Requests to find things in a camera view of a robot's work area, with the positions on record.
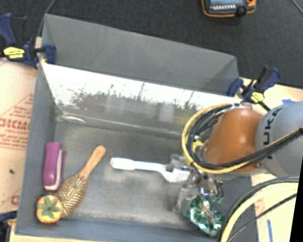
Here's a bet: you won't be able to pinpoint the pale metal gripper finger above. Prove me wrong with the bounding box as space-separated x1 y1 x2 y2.
187 187 201 210
176 186 191 214

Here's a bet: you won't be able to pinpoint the green shiny foil packet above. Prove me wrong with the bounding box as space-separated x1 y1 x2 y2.
183 194 227 239

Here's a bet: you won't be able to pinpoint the grey metal bin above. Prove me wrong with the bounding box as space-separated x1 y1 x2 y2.
7 13 293 242

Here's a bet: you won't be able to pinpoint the white plastic utensil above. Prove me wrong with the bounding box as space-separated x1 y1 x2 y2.
107 155 191 186

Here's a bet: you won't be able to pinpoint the wooden hairbrush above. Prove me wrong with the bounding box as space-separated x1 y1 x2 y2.
51 139 108 223

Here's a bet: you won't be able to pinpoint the orange toy fruit green leaves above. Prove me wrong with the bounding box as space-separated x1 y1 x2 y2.
33 192 66 227

